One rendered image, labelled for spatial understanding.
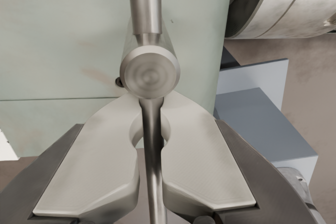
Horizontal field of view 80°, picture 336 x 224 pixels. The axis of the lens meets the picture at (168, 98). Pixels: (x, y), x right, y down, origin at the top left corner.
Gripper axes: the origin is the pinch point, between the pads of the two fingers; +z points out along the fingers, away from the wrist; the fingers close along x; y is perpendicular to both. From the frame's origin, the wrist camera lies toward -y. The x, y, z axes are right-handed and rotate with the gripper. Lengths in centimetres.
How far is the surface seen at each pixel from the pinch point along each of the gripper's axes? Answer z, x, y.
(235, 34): 17.0, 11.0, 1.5
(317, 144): 133, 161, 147
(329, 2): 11.8, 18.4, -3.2
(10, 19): 7.3, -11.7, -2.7
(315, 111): 133, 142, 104
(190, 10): 7.4, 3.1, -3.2
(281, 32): 15.8, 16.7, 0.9
